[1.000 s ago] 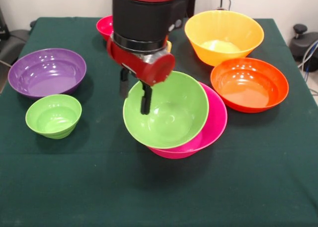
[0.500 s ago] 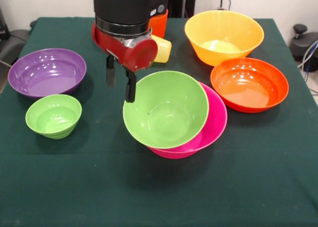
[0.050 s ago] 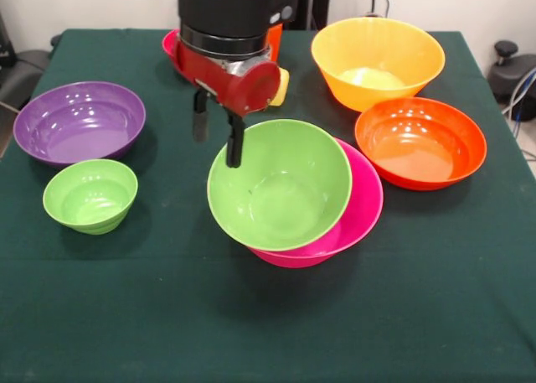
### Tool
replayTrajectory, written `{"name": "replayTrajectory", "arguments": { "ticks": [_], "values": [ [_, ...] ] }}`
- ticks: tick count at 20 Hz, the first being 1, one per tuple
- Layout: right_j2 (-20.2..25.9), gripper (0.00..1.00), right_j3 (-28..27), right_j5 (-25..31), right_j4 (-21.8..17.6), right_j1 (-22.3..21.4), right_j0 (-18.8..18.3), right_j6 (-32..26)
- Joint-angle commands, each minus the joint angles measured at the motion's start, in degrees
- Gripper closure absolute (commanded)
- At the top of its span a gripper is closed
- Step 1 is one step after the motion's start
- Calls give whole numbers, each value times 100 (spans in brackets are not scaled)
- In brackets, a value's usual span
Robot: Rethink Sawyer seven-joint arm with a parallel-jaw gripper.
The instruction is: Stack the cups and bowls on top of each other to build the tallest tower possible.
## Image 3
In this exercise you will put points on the yellow cup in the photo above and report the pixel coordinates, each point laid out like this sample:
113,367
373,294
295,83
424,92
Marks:
282,89

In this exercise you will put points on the orange bowl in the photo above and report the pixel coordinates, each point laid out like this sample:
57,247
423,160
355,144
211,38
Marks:
419,144

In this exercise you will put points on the orange cup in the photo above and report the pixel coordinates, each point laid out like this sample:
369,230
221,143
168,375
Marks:
274,43

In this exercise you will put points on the dark green tablecloth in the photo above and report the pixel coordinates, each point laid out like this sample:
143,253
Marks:
125,295

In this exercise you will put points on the purple bowl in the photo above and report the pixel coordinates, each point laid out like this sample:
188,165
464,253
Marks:
79,127

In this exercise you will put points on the red bowl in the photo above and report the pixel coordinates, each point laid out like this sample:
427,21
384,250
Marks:
169,50

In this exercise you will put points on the black round equipment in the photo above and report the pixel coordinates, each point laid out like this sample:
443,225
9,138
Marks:
508,73

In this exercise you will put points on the large green bowl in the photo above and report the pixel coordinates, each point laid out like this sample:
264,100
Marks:
280,190

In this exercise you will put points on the small green bowl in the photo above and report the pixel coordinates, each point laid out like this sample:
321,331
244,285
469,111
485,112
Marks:
90,198

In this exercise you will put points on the yellow bowl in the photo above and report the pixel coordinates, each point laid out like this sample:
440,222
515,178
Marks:
398,43

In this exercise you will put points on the pink bowl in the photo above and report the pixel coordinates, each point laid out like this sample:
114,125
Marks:
364,198

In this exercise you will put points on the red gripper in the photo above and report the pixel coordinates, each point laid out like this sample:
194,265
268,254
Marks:
251,89

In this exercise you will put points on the dark grey chair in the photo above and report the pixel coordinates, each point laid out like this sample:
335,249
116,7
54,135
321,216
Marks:
25,73

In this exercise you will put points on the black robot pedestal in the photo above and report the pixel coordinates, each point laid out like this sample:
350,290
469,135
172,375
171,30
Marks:
318,1

